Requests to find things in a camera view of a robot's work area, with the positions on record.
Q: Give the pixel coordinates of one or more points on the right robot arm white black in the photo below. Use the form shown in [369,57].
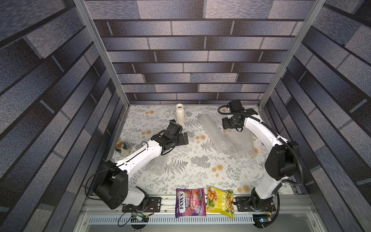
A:
[282,164]

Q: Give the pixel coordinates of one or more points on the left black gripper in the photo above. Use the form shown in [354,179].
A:
[182,141]

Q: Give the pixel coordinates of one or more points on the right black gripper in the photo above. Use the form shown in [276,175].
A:
[227,123]

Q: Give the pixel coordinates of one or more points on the purple Fox's candy bag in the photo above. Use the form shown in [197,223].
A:
[190,202]

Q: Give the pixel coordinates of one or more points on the white ribbed vase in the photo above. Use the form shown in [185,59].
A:
[180,114]

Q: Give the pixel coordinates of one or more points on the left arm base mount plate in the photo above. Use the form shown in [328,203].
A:
[150,205]

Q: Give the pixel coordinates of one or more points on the bubble wrap sheet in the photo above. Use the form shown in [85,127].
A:
[240,143]

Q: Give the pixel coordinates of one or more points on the yellow snack bag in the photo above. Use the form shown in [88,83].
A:
[219,201]

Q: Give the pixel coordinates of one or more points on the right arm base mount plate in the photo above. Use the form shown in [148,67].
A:
[244,204]

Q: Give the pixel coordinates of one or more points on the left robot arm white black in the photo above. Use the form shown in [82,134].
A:
[111,185]

